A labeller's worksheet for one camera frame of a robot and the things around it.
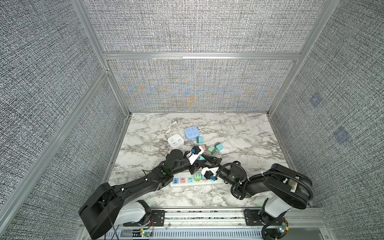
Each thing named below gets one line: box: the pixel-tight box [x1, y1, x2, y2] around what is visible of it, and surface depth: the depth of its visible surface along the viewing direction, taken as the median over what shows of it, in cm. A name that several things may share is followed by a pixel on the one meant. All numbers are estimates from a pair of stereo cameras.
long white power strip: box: [170, 174, 224, 187], surface depth 84 cm
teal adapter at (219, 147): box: [215, 143, 224, 151], surface depth 100 cm
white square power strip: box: [167, 134, 185, 149], surface depth 102 cm
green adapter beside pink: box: [208, 146, 217, 155], surface depth 99 cm
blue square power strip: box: [184, 126, 200, 140], surface depth 106 cm
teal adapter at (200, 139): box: [196, 136, 204, 144], surface depth 103 cm
